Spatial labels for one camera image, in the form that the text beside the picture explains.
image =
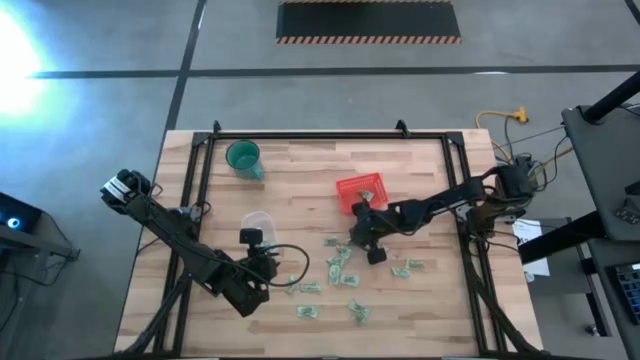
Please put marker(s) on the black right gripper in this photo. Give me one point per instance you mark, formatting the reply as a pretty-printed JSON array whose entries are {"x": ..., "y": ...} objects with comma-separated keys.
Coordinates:
[{"x": 367, "y": 227}]

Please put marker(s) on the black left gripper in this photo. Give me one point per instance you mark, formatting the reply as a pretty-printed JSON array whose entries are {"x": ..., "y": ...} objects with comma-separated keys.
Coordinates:
[{"x": 257, "y": 262}]

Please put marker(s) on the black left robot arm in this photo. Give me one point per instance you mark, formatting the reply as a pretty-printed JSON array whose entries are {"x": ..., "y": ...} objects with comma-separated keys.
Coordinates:
[{"x": 170, "y": 225}]

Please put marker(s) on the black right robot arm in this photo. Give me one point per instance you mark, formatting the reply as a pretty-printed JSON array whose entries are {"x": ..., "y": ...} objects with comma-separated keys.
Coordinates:
[{"x": 450, "y": 197}]

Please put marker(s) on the orange plastic slotted basket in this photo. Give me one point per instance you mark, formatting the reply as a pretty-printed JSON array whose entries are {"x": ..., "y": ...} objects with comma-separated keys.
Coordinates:
[{"x": 350, "y": 192}]

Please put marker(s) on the clear plastic container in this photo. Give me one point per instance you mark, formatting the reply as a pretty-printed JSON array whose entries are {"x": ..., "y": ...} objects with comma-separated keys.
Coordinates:
[{"x": 260, "y": 220}]

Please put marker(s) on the green plastic cup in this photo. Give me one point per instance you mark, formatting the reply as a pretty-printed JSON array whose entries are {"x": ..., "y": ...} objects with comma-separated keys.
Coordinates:
[{"x": 245, "y": 161}]

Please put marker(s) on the white paper sheet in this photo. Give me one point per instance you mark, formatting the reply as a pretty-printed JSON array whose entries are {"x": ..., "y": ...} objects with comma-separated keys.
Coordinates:
[{"x": 535, "y": 250}]

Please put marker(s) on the black support beam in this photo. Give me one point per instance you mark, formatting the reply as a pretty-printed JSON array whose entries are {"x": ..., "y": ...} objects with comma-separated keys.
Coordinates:
[{"x": 560, "y": 237}]

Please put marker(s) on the black hazard-striped floor mat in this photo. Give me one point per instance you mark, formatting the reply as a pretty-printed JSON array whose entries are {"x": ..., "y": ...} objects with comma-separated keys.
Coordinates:
[{"x": 367, "y": 20}]

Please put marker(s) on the dark equipment stand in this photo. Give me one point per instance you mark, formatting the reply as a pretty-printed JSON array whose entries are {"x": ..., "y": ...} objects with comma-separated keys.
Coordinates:
[{"x": 50, "y": 247}]

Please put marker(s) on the grey side desk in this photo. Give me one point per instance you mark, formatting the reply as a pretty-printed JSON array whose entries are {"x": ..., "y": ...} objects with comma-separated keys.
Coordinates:
[{"x": 600, "y": 280}]

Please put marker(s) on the black device blue light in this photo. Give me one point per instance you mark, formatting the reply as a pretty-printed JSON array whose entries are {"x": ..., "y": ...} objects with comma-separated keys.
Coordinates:
[{"x": 22, "y": 210}]

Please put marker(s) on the dark desk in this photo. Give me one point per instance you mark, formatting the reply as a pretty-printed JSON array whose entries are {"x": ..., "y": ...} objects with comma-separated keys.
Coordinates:
[{"x": 605, "y": 170}]

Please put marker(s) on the caster wheel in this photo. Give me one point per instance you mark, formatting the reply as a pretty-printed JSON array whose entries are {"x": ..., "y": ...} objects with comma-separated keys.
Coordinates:
[{"x": 592, "y": 330}]

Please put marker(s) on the small black gadget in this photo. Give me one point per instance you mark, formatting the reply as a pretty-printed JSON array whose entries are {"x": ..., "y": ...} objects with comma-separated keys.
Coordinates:
[{"x": 627, "y": 212}]

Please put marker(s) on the keyboard with coloured keys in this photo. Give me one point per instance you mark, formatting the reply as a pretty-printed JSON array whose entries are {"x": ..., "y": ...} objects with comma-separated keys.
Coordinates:
[{"x": 629, "y": 295}]

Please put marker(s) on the black pole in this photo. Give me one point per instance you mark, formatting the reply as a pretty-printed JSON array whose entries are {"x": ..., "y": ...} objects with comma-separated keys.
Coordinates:
[{"x": 612, "y": 97}]

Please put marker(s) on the black metal table frame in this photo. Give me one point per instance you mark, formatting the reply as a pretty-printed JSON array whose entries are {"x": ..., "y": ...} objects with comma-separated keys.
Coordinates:
[{"x": 325, "y": 135}]

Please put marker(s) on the black curved bracket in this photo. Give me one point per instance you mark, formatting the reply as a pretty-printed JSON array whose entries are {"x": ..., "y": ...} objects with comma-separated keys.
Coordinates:
[
  {"x": 216, "y": 127},
  {"x": 401, "y": 128}
]

